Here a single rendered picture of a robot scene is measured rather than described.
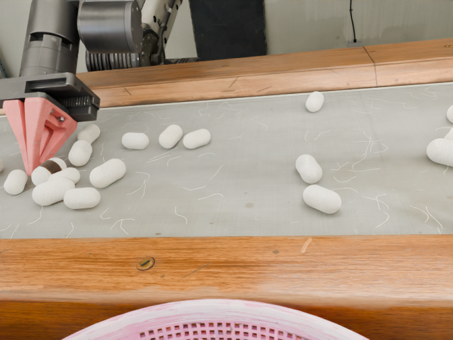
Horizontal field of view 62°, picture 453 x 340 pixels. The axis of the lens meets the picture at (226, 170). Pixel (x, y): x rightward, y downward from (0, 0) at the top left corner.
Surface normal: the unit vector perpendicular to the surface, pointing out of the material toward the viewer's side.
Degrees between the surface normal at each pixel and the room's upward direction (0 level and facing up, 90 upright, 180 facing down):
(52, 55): 54
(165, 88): 45
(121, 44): 113
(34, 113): 63
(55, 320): 90
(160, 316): 74
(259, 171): 0
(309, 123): 0
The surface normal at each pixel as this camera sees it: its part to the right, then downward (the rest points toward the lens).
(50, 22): 0.35, -0.25
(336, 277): -0.13, -0.84
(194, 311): -0.05, 0.29
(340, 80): -0.18, -0.21
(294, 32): -0.10, 0.54
